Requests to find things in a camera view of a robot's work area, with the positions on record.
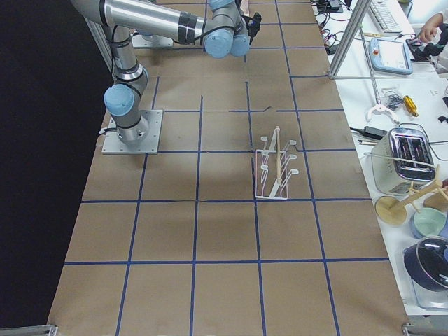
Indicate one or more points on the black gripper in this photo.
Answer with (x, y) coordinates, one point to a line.
(255, 25)

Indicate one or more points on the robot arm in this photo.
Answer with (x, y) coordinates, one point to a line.
(130, 25)

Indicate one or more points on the person hand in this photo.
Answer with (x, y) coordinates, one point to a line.
(428, 32)

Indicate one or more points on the white keyboard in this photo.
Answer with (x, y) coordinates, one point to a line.
(381, 16)

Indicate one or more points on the teach pendant tablet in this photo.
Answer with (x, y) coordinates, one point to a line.
(390, 57)

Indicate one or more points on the black power adapter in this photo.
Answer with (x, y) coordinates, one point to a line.
(374, 133)

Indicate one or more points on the yellow tool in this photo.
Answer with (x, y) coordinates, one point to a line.
(410, 106)

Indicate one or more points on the silver toaster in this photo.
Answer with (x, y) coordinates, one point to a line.
(402, 160)

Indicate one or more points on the wooden mug tree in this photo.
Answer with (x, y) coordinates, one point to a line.
(393, 211)

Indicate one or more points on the green ceramic bowl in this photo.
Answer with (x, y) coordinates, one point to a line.
(427, 222)

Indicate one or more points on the dark blue pot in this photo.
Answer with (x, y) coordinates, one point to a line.
(426, 263)

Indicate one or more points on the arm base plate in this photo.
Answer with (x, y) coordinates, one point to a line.
(142, 41)
(140, 139)

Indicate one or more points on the aluminium frame post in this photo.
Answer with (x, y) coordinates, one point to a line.
(353, 26)

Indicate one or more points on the white wire cup rack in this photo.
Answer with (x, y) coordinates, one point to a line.
(272, 174)

